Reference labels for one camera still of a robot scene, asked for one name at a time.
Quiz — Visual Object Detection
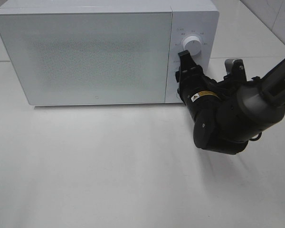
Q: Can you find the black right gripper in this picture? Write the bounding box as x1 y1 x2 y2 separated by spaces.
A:
175 50 222 123

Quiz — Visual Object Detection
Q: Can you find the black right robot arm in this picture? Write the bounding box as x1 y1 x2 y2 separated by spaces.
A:
175 50 285 155

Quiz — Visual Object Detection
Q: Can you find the white microwave door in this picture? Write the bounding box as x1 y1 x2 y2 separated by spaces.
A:
0 13 171 106

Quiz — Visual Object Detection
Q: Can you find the white upper microwave knob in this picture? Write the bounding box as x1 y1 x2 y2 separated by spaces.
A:
182 35 202 56

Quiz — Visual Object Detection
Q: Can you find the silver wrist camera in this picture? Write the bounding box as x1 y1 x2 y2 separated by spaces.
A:
224 58 247 82

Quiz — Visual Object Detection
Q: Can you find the white microwave oven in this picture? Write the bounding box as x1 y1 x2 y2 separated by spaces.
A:
0 0 219 106

